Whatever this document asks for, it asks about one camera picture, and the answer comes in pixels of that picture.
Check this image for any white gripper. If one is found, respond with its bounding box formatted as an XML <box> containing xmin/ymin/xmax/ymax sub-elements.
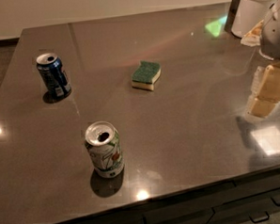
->
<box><xmin>241</xmin><ymin>0</ymin><xmax>280</xmax><ymax>118</ymax></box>

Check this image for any green white 7up can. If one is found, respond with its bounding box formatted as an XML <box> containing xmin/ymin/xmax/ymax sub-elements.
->
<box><xmin>85</xmin><ymin>121</ymin><xmax>124</xmax><ymax>179</ymax></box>

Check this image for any green yellow sponge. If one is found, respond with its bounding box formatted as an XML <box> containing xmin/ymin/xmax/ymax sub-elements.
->
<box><xmin>131</xmin><ymin>61</ymin><xmax>162</xmax><ymax>91</ymax></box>

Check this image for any blue soda can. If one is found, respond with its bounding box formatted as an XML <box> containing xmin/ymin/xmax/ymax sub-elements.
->
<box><xmin>36</xmin><ymin>53</ymin><xmax>71</xmax><ymax>100</ymax></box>

